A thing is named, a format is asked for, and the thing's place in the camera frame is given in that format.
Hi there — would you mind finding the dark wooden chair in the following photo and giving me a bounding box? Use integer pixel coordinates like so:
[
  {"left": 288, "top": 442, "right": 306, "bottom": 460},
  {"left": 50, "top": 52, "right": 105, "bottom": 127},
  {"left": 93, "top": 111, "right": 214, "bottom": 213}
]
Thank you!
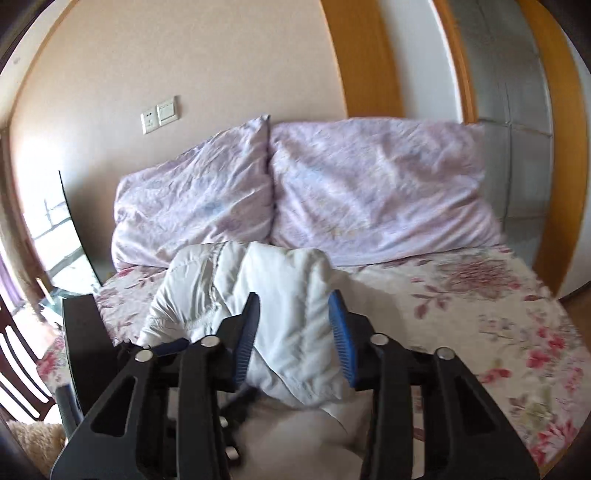
[{"left": 0, "top": 291, "right": 58, "bottom": 422}]

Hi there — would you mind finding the lilac floral pillow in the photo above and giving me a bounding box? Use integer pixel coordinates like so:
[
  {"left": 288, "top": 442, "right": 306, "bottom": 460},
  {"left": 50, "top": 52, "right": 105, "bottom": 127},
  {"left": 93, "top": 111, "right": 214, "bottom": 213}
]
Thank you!
[
  {"left": 111, "top": 114, "right": 275, "bottom": 269},
  {"left": 269, "top": 117, "right": 504, "bottom": 268}
]

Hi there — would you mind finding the frosted glass sliding door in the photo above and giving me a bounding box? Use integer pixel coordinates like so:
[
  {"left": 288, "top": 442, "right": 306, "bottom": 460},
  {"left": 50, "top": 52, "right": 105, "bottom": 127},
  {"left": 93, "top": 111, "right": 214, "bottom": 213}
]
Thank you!
[{"left": 434, "top": 0, "right": 577, "bottom": 298}]

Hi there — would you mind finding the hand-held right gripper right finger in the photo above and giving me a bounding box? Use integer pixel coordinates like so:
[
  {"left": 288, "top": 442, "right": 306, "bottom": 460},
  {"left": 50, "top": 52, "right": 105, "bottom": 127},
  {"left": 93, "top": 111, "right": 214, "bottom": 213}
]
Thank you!
[{"left": 327, "top": 290, "right": 540, "bottom": 480}]

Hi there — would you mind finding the white puffer jacket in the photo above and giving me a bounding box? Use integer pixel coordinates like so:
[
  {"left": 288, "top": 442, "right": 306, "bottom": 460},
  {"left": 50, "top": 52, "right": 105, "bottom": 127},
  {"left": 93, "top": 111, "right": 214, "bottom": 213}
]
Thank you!
[{"left": 139, "top": 240, "right": 375, "bottom": 480}]

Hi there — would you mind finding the flat screen television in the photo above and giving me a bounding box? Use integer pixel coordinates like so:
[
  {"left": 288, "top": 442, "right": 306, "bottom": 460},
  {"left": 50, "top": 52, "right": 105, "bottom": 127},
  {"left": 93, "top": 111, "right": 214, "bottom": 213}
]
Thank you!
[{"left": 28, "top": 170, "right": 102, "bottom": 296}]

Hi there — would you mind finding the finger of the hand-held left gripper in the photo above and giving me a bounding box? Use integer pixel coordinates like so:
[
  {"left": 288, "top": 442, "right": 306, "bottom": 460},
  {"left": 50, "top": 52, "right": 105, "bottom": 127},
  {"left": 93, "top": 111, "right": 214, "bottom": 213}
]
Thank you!
[
  {"left": 139, "top": 338, "right": 191, "bottom": 358},
  {"left": 221, "top": 387, "right": 262, "bottom": 467}
]

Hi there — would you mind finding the white light switch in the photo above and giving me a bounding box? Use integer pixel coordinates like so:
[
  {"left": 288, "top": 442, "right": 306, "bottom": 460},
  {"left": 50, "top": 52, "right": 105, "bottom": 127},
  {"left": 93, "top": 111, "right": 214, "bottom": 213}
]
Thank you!
[{"left": 157, "top": 95, "right": 180, "bottom": 126}]

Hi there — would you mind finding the floral bed sheet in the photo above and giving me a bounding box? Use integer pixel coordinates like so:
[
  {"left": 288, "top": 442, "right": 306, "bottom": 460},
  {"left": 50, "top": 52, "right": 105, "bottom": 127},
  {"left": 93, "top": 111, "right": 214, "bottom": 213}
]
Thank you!
[{"left": 36, "top": 244, "right": 583, "bottom": 480}]

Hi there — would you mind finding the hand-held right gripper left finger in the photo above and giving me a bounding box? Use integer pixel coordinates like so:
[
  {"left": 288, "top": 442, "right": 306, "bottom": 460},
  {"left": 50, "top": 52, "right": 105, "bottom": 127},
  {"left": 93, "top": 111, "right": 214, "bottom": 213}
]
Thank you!
[{"left": 51, "top": 292, "right": 262, "bottom": 480}]

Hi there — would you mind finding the wooden door frame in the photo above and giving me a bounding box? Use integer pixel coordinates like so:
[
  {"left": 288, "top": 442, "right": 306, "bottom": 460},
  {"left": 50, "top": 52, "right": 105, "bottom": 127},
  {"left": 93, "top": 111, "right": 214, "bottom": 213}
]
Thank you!
[{"left": 321, "top": 0, "right": 406, "bottom": 119}]

